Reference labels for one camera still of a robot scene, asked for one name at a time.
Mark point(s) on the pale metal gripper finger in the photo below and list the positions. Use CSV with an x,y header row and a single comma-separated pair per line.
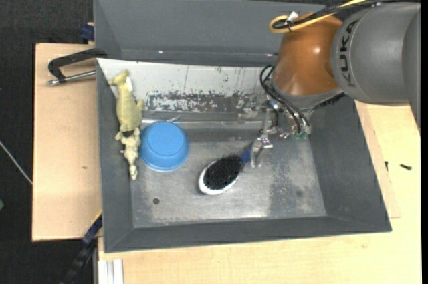
x,y
258,150
267,131

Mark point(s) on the small black screw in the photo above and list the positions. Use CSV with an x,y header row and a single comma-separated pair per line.
x,y
406,167

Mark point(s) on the yellow-green plush toy animal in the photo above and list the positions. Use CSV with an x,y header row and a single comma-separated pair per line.
x,y
127,109

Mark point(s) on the blue plastic bowl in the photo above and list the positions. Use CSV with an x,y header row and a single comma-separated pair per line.
x,y
163,145

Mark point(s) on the grey metal bin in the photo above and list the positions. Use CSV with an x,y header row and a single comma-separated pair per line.
x,y
214,206

